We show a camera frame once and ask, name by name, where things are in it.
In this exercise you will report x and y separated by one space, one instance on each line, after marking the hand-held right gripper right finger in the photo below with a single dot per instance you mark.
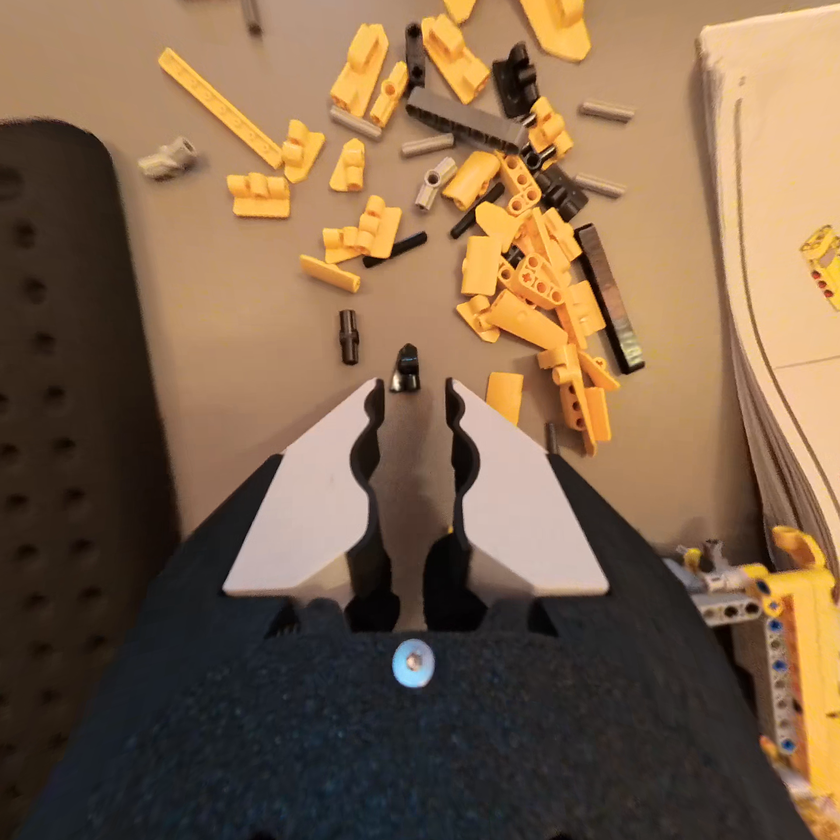
531 525

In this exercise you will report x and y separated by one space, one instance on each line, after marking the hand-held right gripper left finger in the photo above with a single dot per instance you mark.
302 525

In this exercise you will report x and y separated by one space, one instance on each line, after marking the small black curved brick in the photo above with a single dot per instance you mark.
405 374

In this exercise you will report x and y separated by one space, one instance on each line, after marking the yellow toy car model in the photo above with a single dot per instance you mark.
817 623

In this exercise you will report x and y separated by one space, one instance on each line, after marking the grey desk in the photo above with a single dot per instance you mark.
216 341

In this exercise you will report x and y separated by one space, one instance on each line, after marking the pile of yellow bricks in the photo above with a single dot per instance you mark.
482 266

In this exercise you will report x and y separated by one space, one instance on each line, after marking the open instruction booklet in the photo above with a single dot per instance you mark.
787 197

